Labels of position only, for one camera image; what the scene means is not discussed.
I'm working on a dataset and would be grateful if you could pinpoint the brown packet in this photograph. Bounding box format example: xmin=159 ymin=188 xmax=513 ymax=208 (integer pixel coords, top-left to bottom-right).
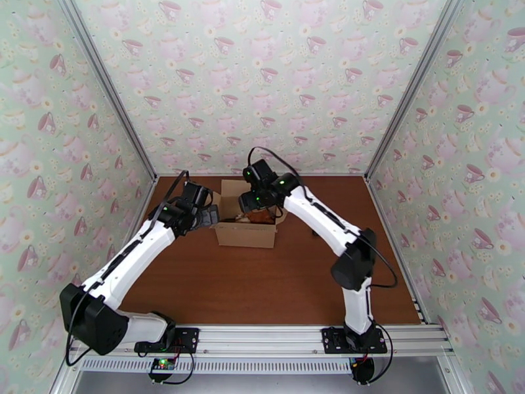
xmin=245 ymin=209 xmax=276 ymax=225

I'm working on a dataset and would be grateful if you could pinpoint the thin aluminium wall strip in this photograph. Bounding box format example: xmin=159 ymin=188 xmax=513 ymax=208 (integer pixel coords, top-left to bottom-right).
xmin=156 ymin=173 xmax=368 ymax=178

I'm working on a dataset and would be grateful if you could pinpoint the aluminium frame rail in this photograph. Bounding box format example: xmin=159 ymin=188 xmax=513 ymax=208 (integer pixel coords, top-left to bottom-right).
xmin=67 ymin=322 xmax=455 ymax=358

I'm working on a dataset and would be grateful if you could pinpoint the perforated metal cable tray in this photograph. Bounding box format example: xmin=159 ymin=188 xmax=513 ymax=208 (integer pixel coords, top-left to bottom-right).
xmin=79 ymin=355 xmax=356 ymax=375

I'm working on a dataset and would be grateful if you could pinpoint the brown cardboard express box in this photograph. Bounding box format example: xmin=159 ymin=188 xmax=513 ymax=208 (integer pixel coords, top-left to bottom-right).
xmin=209 ymin=179 xmax=288 ymax=249

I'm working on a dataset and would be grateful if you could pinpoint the aluminium side rail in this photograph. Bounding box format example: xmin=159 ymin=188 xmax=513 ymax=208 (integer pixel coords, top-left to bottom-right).
xmin=92 ymin=177 xmax=160 ymax=291
xmin=365 ymin=177 xmax=429 ymax=324

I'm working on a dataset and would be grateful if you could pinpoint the aluminium corner post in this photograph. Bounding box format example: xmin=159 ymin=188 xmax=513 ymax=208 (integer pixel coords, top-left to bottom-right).
xmin=364 ymin=0 xmax=469 ymax=183
xmin=54 ymin=0 xmax=160 ymax=181

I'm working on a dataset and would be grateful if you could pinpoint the small controller circuit board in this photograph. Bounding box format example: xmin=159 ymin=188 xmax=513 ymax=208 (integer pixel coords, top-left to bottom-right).
xmin=149 ymin=357 xmax=177 ymax=374
xmin=348 ymin=355 xmax=375 ymax=385

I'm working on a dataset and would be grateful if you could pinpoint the thin black board cable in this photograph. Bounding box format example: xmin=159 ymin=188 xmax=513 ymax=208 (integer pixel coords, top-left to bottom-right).
xmin=367 ymin=322 xmax=394 ymax=383
xmin=148 ymin=351 xmax=194 ymax=385

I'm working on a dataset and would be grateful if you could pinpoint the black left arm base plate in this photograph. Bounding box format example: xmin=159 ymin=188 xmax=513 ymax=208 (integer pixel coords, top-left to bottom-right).
xmin=134 ymin=327 xmax=201 ymax=355

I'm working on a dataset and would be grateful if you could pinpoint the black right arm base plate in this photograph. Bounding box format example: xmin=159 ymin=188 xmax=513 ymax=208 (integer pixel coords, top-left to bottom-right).
xmin=321 ymin=326 xmax=389 ymax=355

